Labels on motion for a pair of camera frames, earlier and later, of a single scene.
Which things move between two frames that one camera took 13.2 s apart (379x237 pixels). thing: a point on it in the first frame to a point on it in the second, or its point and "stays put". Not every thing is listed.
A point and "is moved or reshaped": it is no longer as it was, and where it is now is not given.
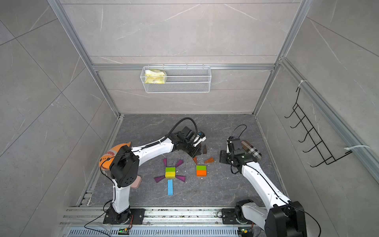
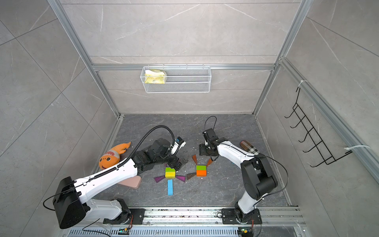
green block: (170, 169) stays put
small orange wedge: (210, 160) is moved or reshaped
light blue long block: (170, 187) stays put
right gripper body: (229, 157) to (205, 150)
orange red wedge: (195, 159) stays put
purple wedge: (182, 178) stays put
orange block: (201, 173) stays put
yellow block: (170, 175) stays put
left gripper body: (188, 147) to (172, 161)
